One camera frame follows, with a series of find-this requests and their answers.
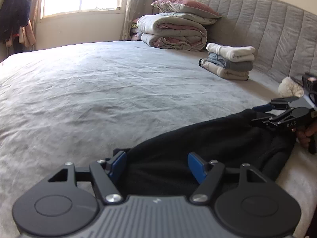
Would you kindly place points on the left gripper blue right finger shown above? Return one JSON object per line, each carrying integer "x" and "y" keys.
{"x": 198, "y": 167}

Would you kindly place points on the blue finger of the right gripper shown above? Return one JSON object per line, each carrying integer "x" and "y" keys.
{"x": 264, "y": 121}
{"x": 263, "y": 108}

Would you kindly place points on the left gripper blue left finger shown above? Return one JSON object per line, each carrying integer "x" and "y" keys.
{"x": 115, "y": 166}

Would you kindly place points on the black garment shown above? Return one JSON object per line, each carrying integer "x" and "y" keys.
{"x": 159, "y": 165}

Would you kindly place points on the dark hanging clothes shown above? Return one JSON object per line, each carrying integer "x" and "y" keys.
{"x": 16, "y": 28}

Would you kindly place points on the person right hand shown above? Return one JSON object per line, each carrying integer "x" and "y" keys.
{"x": 304, "y": 135}

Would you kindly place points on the white plush toy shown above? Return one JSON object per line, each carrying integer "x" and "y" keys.
{"x": 289, "y": 88}

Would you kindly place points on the grey folded garment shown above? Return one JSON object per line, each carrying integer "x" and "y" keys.
{"x": 224, "y": 63}

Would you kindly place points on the beige folded garment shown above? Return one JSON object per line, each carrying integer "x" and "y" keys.
{"x": 223, "y": 73}

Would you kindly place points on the white folded garment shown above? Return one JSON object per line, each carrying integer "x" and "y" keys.
{"x": 233, "y": 54}

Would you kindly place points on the grey padded headboard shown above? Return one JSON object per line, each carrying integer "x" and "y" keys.
{"x": 283, "y": 35}

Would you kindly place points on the grey bed sheet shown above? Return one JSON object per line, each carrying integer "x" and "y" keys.
{"x": 78, "y": 103}

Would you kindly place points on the grey lower pillow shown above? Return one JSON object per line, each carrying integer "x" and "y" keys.
{"x": 189, "y": 16}

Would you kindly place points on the folded grey pink duvet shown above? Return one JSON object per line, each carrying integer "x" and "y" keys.
{"x": 166, "y": 32}

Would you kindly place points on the pink grey pillow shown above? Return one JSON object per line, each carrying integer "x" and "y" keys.
{"x": 186, "y": 6}

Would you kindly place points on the patterned curtain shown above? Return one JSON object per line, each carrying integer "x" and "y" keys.
{"x": 135, "y": 9}

